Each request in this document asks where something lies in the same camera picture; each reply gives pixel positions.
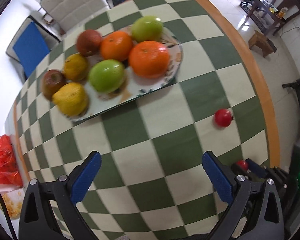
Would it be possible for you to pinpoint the small red fruit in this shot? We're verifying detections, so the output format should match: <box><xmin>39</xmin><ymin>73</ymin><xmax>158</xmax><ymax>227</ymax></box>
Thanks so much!
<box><xmin>236</xmin><ymin>160</ymin><xmax>249</xmax><ymax>171</ymax></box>
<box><xmin>214</xmin><ymin>109</ymin><xmax>233</xmax><ymax>127</ymax></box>

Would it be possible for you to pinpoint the snack box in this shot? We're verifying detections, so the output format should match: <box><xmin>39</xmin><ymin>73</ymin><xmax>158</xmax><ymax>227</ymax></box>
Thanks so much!
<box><xmin>2</xmin><ymin>189</ymin><xmax>25</xmax><ymax>219</ymax></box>

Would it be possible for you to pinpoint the green apple front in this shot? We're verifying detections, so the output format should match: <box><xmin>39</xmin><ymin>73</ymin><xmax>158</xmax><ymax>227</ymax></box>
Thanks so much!
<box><xmin>88</xmin><ymin>60</ymin><xmax>126</xmax><ymax>93</ymax></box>

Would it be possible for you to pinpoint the reddish brown round fruit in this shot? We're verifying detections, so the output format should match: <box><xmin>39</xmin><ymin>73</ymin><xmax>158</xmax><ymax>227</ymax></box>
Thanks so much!
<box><xmin>76</xmin><ymin>29</ymin><xmax>102</xmax><ymax>57</ymax></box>

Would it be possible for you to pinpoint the green apple rear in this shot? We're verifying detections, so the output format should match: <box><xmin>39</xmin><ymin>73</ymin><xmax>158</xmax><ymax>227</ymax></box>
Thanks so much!
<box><xmin>131</xmin><ymin>16</ymin><xmax>164</xmax><ymax>43</ymax></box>

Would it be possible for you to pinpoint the yellow lemon fruit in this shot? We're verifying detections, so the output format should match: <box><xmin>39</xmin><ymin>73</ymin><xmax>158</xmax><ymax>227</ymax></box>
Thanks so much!
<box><xmin>52</xmin><ymin>82</ymin><xmax>89</xmax><ymax>116</ymax></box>

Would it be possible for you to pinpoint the dark wooden side table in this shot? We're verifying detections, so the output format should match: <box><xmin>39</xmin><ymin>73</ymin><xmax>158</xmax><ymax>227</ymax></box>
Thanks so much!
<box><xmin>247</xmin><ymin>0</ymin><xmax>300</xmax><ymax>36</ymax></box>

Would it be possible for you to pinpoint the orange fruit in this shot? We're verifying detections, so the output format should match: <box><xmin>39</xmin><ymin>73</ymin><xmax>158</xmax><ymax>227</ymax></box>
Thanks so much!
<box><xmin>128</xmin><ymin>41</ymin><xmax>170</xmax><ymax>79</ymax></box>
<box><xmin>100</xmin><ymin>31</ymin><xmax>134</xmax><ymax>62</ymax></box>

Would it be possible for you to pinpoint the dark red apple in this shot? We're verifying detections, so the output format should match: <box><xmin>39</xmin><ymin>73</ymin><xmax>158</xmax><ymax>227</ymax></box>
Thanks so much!
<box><xmin>41</xmin><ymin>69</ymin><xmax>67</xmax><ymax>101</ymax></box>

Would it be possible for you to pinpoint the small wooden stool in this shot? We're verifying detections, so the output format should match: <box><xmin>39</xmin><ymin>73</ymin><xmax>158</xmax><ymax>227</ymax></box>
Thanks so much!
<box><xmin>248</xmin><ymin>30</ymin><xmax>277</xmax><ymax>58</ymax></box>

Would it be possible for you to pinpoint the blue padded folding chair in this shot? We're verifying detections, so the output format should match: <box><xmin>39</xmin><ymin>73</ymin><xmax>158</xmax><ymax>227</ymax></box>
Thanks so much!
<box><xmin>6</xmin><ymin>15</ymin><xmax>60</xmax><ymax>79</ymax></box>

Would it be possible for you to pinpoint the orange fruit front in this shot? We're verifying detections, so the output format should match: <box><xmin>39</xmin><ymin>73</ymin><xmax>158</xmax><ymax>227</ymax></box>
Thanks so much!
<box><xmin>128</xmin><ymin>41</ymin><xmax>170</xmax><ymax>79</ymax></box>

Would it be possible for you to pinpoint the green apple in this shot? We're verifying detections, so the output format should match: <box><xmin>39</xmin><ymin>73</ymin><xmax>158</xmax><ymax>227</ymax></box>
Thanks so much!
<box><xmin>131</xmin><ymin>16</ymin><xmax>164</xmax><ymax>43</ymax></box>
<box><xmin>88</xmin><ymin>60</ymin><xmax>126</xmax><ymax>93</ymax></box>

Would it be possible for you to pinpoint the black cable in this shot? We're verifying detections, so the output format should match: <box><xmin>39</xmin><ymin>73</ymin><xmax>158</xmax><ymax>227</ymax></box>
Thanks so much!
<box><xmin>0</xmin><ymin>174</ymin><xmax>18</xmax><ymax>240</ymax></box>

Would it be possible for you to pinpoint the white padded chair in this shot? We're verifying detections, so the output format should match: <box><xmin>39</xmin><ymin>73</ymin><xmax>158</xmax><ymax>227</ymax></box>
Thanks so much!
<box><xmin>40</xmin><ymin>0</ymin><xmax>110</xmax><ymax>32</ymax></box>

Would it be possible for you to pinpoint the red plastic bag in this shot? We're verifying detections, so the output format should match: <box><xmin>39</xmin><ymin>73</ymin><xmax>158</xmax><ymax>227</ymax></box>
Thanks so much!
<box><xmin>0</xmin><ymin>135</ymin><xmax>23</xmax><ymax>187</ymax></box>

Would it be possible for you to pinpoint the oval floral plate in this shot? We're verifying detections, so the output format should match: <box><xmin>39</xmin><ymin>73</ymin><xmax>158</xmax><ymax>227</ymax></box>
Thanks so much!
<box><xmin>66</xmin><ymin>27</ymin><xmax>183</xmax><ymax>122</ymax></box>

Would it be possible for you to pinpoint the orange fruit rear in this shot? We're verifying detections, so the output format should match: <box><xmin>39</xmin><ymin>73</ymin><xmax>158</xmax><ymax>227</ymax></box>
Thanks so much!
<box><xmin>100</xmin><ymin>31</ymin><xmax>134</xmax><ymax>62</ymax></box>

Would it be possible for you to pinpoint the yellow-brown orange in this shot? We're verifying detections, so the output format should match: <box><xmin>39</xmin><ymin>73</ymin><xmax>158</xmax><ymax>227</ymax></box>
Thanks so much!
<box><xmin>63</xmin><ymin>53</ymin><xmax>89</xmax><ymax>82</ymax></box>

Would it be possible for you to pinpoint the green checkered tablecloth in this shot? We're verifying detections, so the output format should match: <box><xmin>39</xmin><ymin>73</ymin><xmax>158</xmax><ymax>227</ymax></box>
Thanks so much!
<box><xmin>13</xmin><ymin>0</ymin><xmax>280</xmax><ymax>239</ymax></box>

